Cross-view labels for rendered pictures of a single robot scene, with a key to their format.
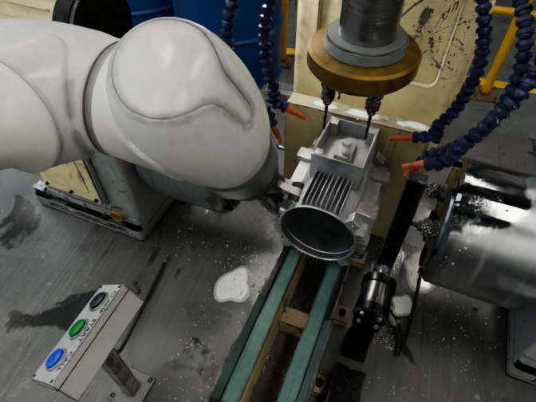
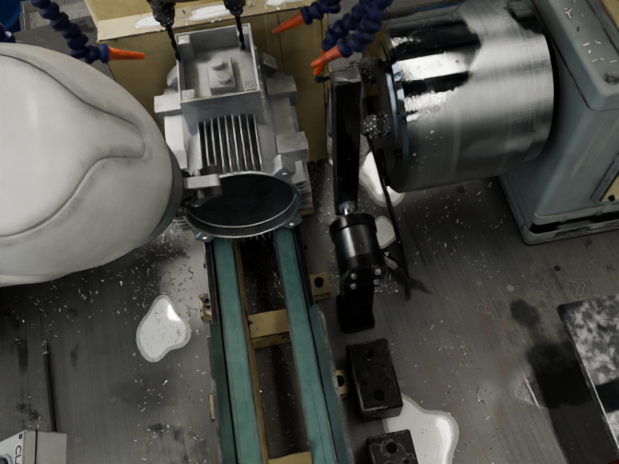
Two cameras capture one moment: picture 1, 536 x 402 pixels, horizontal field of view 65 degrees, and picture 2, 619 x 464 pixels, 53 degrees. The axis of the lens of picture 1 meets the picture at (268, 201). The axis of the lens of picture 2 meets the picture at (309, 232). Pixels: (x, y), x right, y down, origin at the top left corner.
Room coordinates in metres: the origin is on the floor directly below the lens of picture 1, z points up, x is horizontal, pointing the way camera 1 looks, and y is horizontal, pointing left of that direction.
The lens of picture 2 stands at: (0.05, 0.03, 1.71)
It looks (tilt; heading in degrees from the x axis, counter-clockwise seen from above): 60 degrees down; 332
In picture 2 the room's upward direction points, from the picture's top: 6 degrees counter-clockwise
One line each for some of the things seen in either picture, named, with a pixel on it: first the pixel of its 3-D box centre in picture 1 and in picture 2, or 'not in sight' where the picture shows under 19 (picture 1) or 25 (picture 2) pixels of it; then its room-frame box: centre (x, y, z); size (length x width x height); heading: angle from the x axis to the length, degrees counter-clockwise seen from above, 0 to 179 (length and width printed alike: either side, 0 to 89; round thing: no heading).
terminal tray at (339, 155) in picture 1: (344, 154); (220, 81); (0.61, -0.15, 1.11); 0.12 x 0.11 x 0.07; 156
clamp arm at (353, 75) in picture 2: (397, 230); (345, 153); (0.42, -0.21, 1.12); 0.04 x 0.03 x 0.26; 158
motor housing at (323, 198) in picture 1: (332, 199); (235, 148); (0.58, -0.13, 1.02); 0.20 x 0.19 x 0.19; 156
